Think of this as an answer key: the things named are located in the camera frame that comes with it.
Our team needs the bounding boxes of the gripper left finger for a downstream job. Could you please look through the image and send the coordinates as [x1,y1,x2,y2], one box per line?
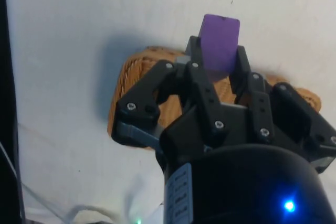
[114,36,228,141]

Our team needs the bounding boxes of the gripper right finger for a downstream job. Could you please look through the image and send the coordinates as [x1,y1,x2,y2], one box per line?
[230,46,336,162]

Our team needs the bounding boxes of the purple triangular block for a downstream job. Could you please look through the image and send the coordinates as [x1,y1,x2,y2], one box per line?
[198,14,241,83]

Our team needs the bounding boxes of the wicker basket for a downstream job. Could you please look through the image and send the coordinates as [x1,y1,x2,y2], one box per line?
[107,46,322,152]

